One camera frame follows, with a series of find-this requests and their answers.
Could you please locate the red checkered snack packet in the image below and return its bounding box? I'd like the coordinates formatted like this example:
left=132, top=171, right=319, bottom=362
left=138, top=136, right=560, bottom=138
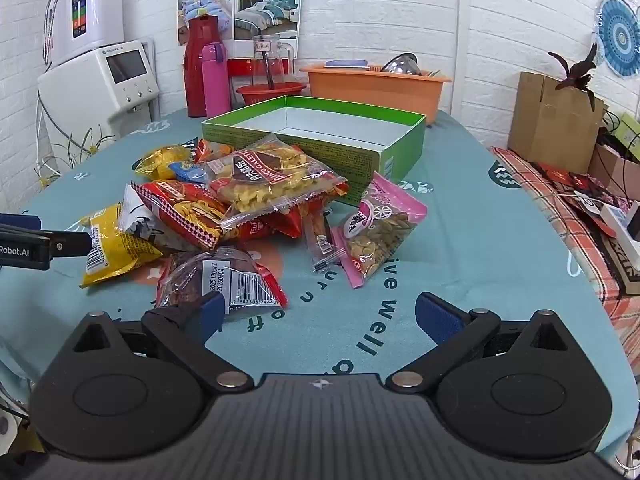
left=131, top=180, right=232, bottom=252

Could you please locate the steel bowl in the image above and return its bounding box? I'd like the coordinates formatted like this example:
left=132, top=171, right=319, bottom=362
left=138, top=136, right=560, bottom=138
left=382, top=53, right=421, bottom=75

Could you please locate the yellow snack packet with barcode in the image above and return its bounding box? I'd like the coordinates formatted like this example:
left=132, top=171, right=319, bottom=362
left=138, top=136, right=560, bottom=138
left=79, top=203, right=164, bottom=289

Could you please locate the green cardboard box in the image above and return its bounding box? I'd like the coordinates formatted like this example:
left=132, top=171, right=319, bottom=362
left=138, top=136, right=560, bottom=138
left=201, top=95, right=427, bottom=207

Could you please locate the blue round wall decoration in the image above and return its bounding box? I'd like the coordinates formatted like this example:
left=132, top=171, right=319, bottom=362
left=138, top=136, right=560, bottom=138
left=594, top=0, right=640, bottom=79

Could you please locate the orange plastic basin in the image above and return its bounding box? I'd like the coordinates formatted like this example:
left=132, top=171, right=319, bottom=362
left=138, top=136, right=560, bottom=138
left=299, top=62, right=454, bottom=126

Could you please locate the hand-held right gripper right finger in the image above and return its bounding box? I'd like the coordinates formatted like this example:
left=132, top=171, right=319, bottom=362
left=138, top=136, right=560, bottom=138
left=386, top=291, right=569, bottom=394

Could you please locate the glossy yellow snack packet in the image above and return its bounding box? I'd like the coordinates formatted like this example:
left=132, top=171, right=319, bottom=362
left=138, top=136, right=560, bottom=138
left=133, top=144, right=194, bottom=181

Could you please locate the bedding wall poster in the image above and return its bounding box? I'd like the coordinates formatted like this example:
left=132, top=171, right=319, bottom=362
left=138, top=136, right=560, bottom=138
left=177, top=0, right=304, bottom=59

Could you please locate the black red book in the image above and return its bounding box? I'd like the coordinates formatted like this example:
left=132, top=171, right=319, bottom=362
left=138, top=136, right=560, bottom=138
left=529, top=160, right=619, bottom=239

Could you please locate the clear packet of yellow crackers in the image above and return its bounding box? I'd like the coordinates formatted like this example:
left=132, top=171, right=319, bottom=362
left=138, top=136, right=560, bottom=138
left=206, top=135, right=350, bottom=229

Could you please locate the teal printed tablecloth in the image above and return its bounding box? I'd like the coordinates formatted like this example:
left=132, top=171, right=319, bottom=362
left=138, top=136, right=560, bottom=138
left=0, top=107, right=639, bottom=464

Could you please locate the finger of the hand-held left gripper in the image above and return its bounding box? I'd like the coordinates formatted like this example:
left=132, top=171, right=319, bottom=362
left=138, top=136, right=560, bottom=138
left=49, top=230, right=94, bottom=260
left=0, top=213, right=42, bottom=231

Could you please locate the red plastic basin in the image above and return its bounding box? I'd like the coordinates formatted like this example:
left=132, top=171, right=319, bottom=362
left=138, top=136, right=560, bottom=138
left=236, top=81, right=307, bottom=107

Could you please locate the glass pitcher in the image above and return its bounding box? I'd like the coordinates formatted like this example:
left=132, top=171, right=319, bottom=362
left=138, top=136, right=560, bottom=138
left=248, top=35, right=292, bottom=92

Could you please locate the red thermos jug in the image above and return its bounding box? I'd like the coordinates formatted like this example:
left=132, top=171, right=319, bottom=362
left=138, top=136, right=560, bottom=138
left=183, top=15, right=224, bottom=117

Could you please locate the white appliance with screen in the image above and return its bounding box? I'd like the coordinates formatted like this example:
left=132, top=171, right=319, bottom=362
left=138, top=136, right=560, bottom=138
left=37, top=38, right=161, bottom=137

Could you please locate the pink bottle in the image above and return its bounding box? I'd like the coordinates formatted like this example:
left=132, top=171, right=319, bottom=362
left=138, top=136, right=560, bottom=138
left=200, top=42, right=232, bottom=119

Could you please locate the metal flexible hose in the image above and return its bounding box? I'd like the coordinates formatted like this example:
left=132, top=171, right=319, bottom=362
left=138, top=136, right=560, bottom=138
left=42, top=0, right=57, bottom=74

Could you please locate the dark red dates packet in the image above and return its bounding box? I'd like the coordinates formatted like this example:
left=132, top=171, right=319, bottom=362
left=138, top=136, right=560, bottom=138
left=154, top=247, right=290, bottom=317

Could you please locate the small white box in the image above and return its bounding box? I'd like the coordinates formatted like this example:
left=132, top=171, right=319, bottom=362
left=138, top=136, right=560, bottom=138
left=599, top=203, right=640, bottom=244

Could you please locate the plaid cloth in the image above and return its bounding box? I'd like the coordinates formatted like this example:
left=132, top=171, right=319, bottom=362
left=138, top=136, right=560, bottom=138
left=491, top=145, right=640, bottom=307

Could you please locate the dark purple plant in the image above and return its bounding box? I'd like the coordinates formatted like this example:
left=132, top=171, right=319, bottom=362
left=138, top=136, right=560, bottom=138
left=547, top=42, right=602, bottom=112

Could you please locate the brown cardboard box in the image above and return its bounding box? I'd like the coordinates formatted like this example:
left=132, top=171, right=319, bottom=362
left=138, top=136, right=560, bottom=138
left=507, top=71, right=609, bottom=174

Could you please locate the small sausage stick packet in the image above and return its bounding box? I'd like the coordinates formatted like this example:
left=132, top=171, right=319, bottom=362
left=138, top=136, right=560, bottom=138
left=302, top=209, right=347, bottom=274

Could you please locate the yellow green box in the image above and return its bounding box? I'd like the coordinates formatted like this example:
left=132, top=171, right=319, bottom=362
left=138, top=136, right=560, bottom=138
left=612, top=111, right=640, bottom=147

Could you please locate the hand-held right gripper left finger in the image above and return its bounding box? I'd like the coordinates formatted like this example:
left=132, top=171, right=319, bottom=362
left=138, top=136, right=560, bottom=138
left=74, top=290, right=253, bottom=394

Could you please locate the small blue snack packet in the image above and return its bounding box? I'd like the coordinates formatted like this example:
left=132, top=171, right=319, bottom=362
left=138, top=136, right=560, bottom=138
left=168, top=160, right=212, bottom=185

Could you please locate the red orange snack packet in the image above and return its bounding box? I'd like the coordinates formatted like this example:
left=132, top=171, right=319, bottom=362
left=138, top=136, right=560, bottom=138
left=195, top=138, right=234, bottom=164

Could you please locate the white water purifier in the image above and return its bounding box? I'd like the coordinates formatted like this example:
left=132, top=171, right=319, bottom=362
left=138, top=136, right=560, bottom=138
left=49, top=0, right=126, bottom=67

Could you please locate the red box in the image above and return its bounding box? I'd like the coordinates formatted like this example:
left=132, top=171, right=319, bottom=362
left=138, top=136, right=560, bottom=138
left=227, top=57, right=301, bottom=80

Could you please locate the yellow flower plant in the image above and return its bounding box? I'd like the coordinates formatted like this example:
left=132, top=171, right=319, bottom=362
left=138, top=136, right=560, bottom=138
left=34, top=126, right=109, bottom=187

